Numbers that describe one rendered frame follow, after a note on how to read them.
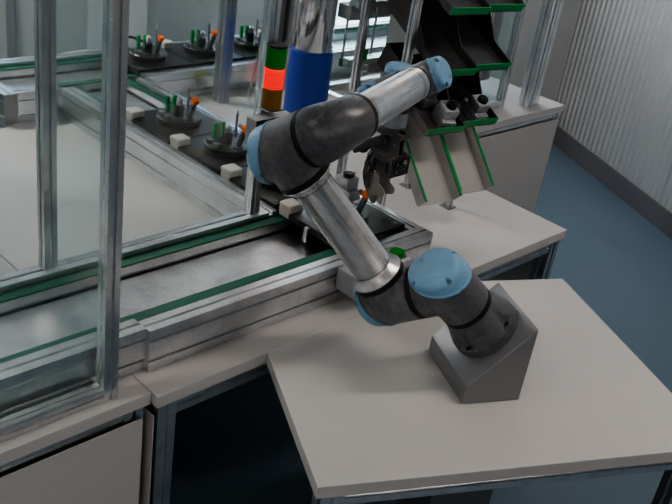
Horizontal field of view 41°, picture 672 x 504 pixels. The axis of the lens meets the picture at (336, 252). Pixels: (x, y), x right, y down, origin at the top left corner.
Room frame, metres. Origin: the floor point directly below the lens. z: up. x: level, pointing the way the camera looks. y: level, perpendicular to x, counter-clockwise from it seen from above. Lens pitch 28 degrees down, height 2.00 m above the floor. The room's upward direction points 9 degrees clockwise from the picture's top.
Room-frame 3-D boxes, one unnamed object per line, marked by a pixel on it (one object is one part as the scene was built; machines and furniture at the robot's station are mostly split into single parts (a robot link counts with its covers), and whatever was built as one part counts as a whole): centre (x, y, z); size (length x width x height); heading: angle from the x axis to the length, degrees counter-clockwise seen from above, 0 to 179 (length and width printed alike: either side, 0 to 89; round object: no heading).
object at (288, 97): (3.14, 0.20, 0.99); 0.16 x 0.16 x 0.27
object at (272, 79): (2.09, 0.21, 1.33); 0.05 x 0.05 x 0.05
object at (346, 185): (2.16, 0.01, 1.06); 0.08 x 0.04 x 0.07; 48
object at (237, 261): (1.95, 0.22, 0.91); 0.84 x 0.28 x 0.10; 138
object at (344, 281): (1.95, -0.11, 0.93); 0.21 x 0.07 x 0.06; 138
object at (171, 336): (1.85, 0.07, 0.91); 0.89 x 0.06 x 0.11; 138
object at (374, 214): (2.16, 0.00, 0.96); 0.24 x 0.24 x 0.02; 48
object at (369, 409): (1.73, -0.33, 0.84); 0.90 x 0.70 x 0.03; 111
